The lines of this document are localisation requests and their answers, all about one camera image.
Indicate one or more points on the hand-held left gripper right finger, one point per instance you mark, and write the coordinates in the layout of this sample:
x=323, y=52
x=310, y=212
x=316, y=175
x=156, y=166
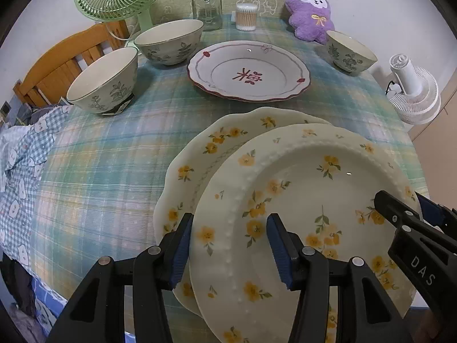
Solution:
x=278, y=250

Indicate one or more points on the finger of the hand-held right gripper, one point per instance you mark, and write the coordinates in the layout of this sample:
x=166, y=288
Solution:
x=410, y=253
x=430, y=210

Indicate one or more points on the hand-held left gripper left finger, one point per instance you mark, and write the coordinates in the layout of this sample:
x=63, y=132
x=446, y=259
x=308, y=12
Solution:
x=182, y=250

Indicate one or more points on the beaded yellow flower plate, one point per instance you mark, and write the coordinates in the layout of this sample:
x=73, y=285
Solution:
x=303, y=185

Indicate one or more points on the small floral ceramic bowl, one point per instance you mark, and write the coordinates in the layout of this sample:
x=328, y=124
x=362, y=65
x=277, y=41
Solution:
x=346, y=60

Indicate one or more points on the beige wooden cabinet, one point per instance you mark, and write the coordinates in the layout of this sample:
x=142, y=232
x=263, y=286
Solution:
x=439, y=128

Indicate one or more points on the scalloped yellow flower plate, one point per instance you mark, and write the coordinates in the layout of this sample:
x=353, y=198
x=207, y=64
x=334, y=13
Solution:
x=200, y=160

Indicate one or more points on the plaid green tablecloth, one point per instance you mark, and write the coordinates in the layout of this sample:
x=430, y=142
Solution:
x=107, y=168

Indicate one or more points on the white desk fan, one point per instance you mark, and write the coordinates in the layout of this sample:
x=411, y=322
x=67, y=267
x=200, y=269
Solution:
x=421, y=96

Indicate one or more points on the red rimmed white plate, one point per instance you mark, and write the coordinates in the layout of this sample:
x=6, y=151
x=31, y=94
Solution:
x=221, y=95
x=228, y=64

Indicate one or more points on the large floral ceramic bowl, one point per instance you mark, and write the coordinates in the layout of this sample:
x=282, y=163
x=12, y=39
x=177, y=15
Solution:
x=167, y=51
x=117, y=89

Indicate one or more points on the blue checkered printed cloth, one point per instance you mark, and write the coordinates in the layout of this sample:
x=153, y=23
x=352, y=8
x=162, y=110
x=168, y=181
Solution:
x=21, y=171

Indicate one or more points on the wooden chair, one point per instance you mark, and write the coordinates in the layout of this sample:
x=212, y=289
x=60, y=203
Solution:
x=53, y=64

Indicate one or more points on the purple plush toy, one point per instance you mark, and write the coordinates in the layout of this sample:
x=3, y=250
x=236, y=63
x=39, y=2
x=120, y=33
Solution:
x=310, y=18

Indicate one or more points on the cotton swab container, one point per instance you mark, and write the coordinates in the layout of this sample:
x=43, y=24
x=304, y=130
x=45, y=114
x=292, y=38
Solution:
x=246, y=18

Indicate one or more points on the glass jar with black lid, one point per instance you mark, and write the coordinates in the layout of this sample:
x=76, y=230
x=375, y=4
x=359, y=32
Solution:
x=207, y=10

